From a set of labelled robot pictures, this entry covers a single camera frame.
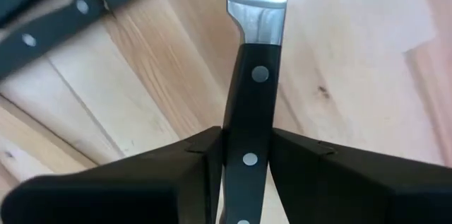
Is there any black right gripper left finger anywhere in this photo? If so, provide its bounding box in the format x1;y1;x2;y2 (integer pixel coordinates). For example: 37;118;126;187
0;126;225;224

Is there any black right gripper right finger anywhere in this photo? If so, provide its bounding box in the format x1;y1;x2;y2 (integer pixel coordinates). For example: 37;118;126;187
267;127;452;224

